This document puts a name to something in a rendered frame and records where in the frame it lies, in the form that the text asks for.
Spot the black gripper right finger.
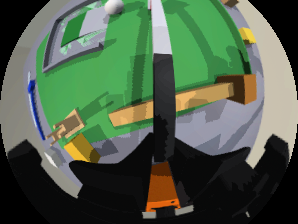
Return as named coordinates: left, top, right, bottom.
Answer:
left=168, top=137, right=251, bottom=208

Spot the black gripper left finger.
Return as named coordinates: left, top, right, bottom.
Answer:
left=69, top=132, right=153, bottom=213

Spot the green flat mat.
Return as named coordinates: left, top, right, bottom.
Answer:
left=36, top=0, right=245, bottom=149

